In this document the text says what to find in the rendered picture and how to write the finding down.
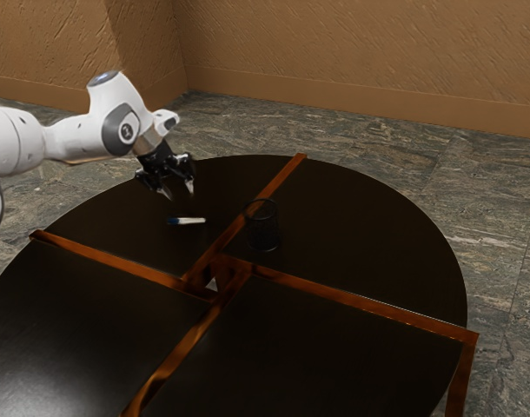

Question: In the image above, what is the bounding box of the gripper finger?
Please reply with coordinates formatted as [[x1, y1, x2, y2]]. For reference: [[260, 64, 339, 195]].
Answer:
[[169, 151, 196, 196], [134, 168, 174, 202]]

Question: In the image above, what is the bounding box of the black mesh pen holder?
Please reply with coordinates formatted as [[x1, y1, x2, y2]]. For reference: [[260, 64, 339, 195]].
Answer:
[[242, 198, 282, 254]]

